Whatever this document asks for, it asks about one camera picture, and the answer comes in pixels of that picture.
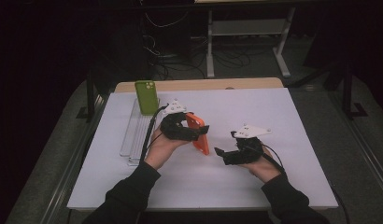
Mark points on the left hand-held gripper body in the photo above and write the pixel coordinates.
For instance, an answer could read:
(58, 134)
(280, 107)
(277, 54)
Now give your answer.
(174, 130)

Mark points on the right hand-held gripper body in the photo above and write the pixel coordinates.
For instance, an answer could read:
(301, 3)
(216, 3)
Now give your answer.
(244, 152)

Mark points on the orange phone case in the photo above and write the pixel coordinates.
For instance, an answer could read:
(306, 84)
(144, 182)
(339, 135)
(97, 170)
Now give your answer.
(200, 140)

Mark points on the clear plastic rack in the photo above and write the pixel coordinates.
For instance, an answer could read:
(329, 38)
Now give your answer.
(138, 137)

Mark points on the green phone case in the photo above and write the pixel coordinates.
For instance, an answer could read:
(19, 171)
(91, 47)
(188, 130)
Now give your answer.
(146, 97)

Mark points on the person's left hand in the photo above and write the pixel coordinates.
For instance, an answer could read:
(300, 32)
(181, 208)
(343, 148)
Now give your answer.
(163, 151)

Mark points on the person's right hand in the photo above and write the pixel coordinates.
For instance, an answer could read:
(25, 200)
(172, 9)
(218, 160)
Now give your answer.
(262, 168)

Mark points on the wooden table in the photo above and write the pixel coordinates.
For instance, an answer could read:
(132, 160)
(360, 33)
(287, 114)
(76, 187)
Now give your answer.
(195, 84)

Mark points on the black metal stand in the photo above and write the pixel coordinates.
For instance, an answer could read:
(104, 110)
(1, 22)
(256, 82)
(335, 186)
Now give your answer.
(90, 99)
(348, 93)

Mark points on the white metal desk frame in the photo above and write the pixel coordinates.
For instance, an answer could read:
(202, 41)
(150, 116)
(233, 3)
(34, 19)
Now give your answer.
(247, 28)

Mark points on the metal frame rail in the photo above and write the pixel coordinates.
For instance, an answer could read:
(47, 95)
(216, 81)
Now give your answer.
(71, 165)
(364, 146)

